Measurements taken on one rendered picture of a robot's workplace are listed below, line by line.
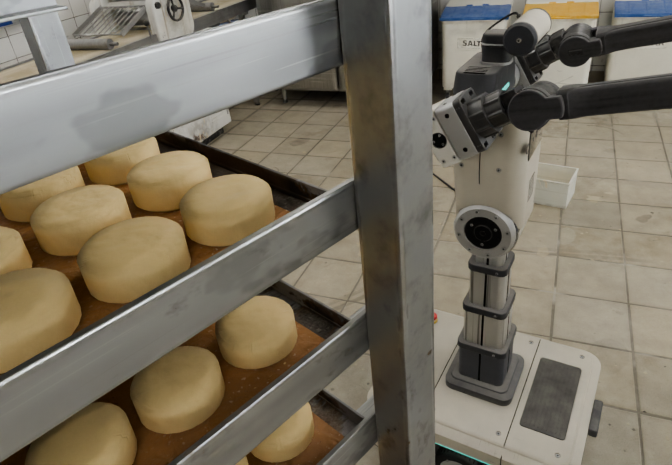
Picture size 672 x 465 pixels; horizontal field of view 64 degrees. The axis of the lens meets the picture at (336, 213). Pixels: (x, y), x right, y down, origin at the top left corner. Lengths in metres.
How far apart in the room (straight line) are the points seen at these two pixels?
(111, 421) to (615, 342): 2.29
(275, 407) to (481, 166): 1.08
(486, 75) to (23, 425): 1.16
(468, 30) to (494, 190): 3.45
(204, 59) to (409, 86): 0.09
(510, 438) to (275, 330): 1.45
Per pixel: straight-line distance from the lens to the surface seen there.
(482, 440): 1.75
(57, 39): 0.64
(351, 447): 0.39
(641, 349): 2.50
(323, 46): 0.25
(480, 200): 1.39
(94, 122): 0.20
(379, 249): 0.29
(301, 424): 0.40
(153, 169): 0.35
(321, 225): 0.27
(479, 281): 1.59
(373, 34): 0.24
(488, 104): 1.12
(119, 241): 0.28
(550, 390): 1.89
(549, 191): 3.29
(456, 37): 4.76
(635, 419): 2.24
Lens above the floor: 1.64
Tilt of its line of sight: 30 degrees down
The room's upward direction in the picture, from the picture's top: 6 degrees counter-clockwise
